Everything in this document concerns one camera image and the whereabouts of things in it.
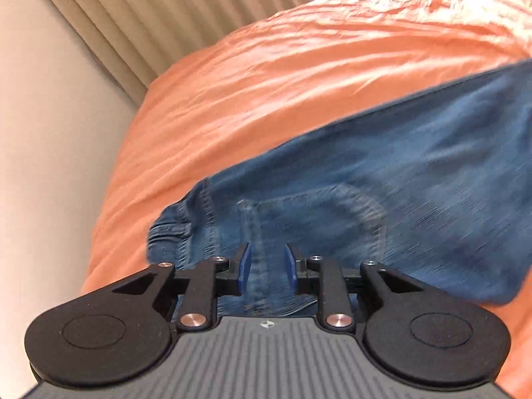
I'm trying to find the blue denim pants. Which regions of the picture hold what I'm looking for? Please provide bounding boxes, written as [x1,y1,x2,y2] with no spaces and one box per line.
[147,61,531,317]

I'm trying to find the orange bed sheet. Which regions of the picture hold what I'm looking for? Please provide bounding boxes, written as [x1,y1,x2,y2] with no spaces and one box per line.
[83,0,531,398]

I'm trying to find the beige pleated curtain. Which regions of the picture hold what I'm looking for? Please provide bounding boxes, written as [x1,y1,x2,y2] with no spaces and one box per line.
[24,0,471,107]

